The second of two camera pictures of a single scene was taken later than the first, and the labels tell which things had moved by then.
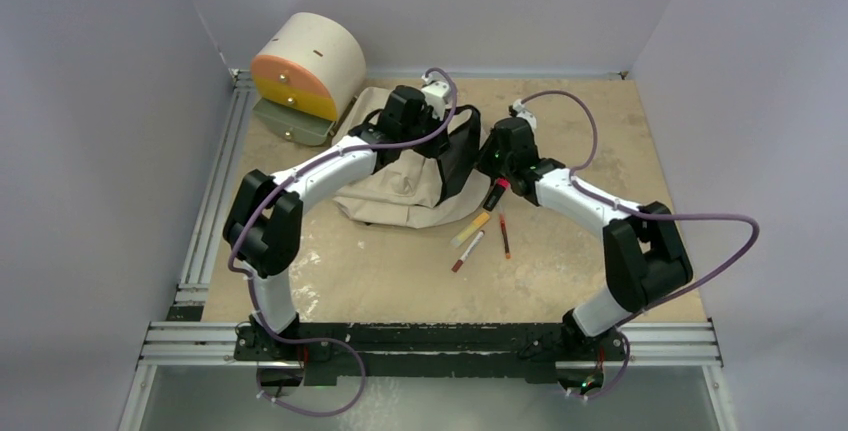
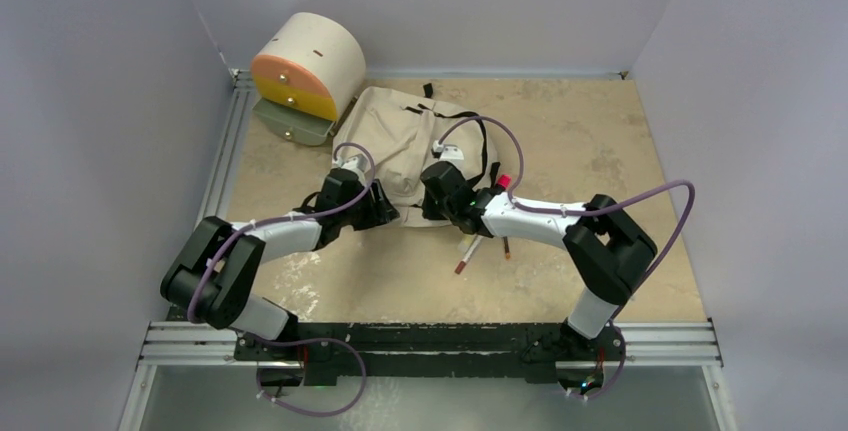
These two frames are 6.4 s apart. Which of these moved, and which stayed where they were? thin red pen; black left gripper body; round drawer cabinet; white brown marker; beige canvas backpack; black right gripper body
Moved: black left gripper body; black right gripper body
Stayed: beige canvas backpack; round drawer cabinet; thin red pen; white brown marker
